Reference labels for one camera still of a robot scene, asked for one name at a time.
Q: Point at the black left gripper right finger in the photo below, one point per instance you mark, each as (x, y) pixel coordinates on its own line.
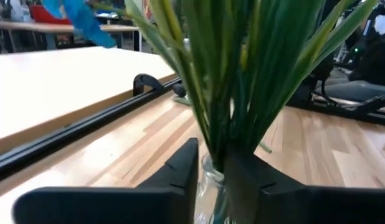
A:
(289, 205)

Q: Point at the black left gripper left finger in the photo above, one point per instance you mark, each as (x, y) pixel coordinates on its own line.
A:
(167, 199)

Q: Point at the clear ribbed glass vase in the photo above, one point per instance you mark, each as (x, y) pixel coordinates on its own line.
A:
(208, 186)

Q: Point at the large blue flower bunch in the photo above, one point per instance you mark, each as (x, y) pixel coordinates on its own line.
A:
(230, 93)

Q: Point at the green plastic flower stem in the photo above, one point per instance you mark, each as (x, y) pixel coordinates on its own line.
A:
(265, 147)

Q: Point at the black round knob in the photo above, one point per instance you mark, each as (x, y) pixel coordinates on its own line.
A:
(179, 90)

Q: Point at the black table clamp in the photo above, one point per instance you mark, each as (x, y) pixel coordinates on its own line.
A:
(145, 81)

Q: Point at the seated person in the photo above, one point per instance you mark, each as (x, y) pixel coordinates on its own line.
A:
(354, 90)

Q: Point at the light wooden neighbouring table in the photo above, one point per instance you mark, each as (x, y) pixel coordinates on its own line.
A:
(55, 87)

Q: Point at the light table with black legs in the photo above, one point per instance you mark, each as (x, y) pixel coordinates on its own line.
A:
(40, 27)

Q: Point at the black aluminium table frame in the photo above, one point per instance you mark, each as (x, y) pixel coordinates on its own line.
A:
(55, 137)

